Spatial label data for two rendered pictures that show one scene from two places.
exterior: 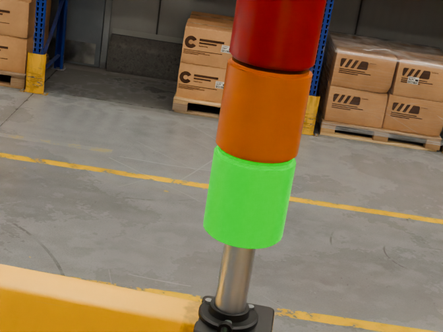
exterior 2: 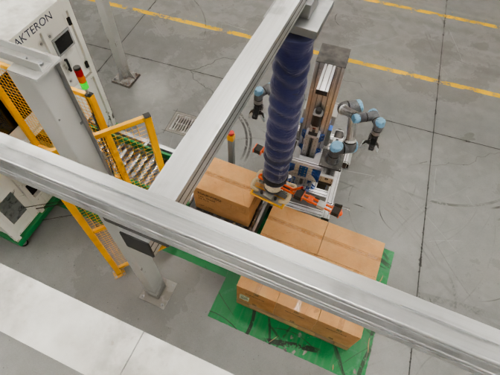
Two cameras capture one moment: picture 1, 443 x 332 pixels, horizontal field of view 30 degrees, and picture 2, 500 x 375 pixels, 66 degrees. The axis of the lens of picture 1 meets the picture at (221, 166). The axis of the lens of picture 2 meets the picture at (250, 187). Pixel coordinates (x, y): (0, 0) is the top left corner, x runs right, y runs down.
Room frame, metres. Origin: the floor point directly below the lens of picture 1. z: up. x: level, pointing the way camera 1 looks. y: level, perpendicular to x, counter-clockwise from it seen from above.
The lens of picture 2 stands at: (-1.11, -1.72, 4.09)
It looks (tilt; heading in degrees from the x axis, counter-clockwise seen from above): 57 degrees down; 17
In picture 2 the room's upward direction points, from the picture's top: 3 degrees clockwise
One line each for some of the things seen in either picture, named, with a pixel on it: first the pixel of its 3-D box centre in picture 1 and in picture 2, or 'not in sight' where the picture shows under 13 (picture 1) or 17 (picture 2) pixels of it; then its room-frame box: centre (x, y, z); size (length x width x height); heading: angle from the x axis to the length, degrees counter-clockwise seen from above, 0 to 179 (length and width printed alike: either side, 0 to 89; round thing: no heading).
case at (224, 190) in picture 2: not in sight; (229, 191); (0.83, -0.93, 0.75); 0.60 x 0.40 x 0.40; 86
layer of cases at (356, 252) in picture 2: not in sight; (310, 271); (0.46, -1.94, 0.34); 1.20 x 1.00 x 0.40; 86
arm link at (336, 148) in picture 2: not in sight; (336, 149); (1.37, -1.83, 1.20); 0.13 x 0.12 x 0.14; 120
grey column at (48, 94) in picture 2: not in sight; (123, 227); (-0.16, -0.49, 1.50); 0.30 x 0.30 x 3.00; 86
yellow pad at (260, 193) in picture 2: not in sight; (268, 196); (0.71, -1.36, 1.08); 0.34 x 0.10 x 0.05; 80
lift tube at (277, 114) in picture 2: not in sight; (286, 97); (0.81, -1.38, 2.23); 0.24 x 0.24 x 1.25
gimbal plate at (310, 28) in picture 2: not in sight; (298, 13); (0.81, -1.38, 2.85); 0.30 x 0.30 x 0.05; 86
